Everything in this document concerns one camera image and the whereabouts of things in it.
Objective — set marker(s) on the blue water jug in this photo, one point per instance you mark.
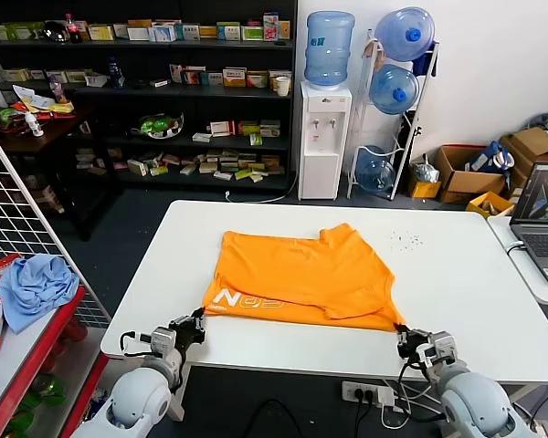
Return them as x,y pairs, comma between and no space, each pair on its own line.
393,91
374,173
404,32
329,50

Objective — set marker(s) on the yellow red medicine box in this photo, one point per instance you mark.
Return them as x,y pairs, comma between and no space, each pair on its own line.
257,80

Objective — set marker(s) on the open white box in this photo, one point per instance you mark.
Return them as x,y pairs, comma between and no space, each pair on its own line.
96,80

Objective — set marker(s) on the white power strip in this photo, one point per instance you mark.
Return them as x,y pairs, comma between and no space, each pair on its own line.
349,391

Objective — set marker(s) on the cola bottle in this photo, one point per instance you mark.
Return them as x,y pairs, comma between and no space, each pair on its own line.
73,29

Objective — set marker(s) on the pink drink bottle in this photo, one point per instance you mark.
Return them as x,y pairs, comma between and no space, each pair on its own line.
58,93

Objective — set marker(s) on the orange t-shirt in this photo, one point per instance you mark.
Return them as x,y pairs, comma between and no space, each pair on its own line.
301,274

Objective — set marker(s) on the pale yellow medicine box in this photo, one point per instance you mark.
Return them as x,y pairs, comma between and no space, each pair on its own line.
16,75
77,76

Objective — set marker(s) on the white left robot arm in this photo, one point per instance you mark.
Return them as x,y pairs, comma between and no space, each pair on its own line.
137,401

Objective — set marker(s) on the scattered dark crumbs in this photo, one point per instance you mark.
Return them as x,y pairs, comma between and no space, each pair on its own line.
406,239

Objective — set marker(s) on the red-edged white shelf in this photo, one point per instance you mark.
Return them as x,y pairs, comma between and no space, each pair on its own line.
27,351

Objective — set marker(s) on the small white bottle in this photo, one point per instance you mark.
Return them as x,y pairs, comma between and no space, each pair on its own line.
34,125

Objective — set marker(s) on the dark wooden table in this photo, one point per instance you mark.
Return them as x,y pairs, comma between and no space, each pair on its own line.
55,132

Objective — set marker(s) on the small white red box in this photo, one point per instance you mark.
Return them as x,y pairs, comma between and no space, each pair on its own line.
159,83

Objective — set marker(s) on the black shiny helmet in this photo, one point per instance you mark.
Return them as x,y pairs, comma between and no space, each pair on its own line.
55,32

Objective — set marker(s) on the flat white medicine box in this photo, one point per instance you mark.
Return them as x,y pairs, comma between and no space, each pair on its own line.
202,137

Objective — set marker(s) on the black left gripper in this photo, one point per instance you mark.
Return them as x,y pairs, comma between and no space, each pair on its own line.
189,333

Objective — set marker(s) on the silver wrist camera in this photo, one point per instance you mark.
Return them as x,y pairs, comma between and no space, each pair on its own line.
443,347
163,340

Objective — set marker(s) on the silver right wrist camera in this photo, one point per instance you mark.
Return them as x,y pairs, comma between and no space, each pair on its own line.
443,347

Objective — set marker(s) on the metal bowl with green packs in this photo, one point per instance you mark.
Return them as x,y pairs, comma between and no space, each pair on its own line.
157,125

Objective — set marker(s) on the yellow cardboard box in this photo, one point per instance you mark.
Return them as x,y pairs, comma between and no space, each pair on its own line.
427,189

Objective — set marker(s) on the white paper cup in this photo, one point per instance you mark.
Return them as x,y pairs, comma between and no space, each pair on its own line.
282,86

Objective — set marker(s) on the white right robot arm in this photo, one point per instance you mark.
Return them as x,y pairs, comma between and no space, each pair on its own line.
475,401

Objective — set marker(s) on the yellow green medicine box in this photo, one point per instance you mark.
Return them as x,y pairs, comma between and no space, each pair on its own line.
249,127

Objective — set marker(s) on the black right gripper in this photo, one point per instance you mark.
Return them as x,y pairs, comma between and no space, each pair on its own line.
413,342

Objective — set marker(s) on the yellow white paper pile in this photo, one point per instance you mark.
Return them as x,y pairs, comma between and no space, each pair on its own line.
32,98

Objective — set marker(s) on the white jug rack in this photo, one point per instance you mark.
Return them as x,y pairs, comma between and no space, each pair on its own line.
406,150

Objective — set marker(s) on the white water dispenser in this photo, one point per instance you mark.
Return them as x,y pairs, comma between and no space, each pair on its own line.
319,150

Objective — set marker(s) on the light blue crumpled shirt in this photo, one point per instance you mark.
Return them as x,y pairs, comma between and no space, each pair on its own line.
36,292

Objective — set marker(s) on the closed cardboard box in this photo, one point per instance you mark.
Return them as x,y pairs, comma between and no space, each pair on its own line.
532,141

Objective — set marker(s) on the dark blue bottle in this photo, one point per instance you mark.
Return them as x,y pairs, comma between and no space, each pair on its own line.
115,75

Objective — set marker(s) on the green snack bag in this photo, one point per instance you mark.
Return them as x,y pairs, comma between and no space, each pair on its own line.
7,114

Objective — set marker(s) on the green plastic bottle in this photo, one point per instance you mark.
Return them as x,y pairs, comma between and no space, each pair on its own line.
50,388

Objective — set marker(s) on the orange medicine box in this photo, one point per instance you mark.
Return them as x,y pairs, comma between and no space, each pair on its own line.
235,78

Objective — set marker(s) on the tall pink blue box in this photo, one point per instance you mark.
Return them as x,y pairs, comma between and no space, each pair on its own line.
270,27

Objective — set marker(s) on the grey laptop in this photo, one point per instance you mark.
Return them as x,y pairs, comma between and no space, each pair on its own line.
543,246

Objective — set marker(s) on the clear plastic bag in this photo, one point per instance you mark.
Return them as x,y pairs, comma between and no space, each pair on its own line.
427,173

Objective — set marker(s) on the yellow white medicine box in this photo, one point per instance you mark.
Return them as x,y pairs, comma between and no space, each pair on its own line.
284,29

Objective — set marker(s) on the black shelving unit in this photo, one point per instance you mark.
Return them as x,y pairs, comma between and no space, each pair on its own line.
187,45

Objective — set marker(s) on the red snack bag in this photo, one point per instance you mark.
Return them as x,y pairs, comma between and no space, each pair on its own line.
2,267

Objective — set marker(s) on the large white table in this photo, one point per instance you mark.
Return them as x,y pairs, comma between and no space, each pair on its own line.
461,283

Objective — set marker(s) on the blue white medicine box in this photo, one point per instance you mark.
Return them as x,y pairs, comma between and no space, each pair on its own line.
162,33

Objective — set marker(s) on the small white side table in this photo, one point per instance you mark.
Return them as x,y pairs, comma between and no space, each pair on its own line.
520,269

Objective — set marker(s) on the blue bag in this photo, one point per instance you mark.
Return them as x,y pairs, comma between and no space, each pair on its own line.
484,159

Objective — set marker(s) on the open cardboard box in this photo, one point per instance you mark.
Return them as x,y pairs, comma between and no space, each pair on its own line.
479,182

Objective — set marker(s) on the white power adapter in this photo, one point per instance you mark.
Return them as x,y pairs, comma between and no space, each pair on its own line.
387,398

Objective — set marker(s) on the yellow plastic bin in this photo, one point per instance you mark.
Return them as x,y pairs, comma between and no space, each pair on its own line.
475,206

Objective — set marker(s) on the blue white package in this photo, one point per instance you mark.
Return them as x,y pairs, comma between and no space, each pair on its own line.
98,401

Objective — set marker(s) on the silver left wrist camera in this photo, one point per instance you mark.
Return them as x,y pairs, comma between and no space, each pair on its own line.
163,340

